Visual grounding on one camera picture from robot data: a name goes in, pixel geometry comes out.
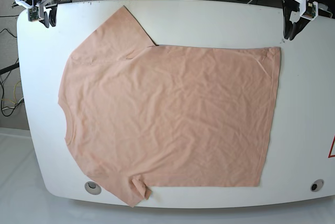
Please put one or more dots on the right table cable grommet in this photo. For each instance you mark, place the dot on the right table cable grommet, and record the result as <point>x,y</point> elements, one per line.
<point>317,185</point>

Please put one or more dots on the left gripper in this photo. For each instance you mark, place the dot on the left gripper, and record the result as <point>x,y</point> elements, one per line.
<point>291,30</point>

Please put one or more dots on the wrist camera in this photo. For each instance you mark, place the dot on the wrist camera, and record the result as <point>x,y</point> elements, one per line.
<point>33,14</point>
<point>309,10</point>

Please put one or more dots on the red triangle warning sticker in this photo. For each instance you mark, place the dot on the red triangle warning sticker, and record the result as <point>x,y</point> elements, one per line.
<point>331,152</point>

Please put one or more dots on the table cable grommet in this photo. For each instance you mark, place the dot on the table cable grommet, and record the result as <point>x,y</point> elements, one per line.
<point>317,185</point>
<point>92,188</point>

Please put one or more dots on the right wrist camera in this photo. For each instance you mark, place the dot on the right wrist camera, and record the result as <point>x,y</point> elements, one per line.
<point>33,14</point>

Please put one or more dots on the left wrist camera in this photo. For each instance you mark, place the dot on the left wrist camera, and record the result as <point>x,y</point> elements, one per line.
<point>309,10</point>

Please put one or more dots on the left table cable grommet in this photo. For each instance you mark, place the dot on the left table cable grommet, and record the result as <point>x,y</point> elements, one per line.
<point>92,188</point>

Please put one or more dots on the peach pink T-shirt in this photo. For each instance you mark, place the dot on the peach pink T-shirt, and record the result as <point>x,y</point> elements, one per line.
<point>139,115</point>

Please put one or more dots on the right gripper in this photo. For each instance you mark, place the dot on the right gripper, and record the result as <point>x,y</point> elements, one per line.
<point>47,20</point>

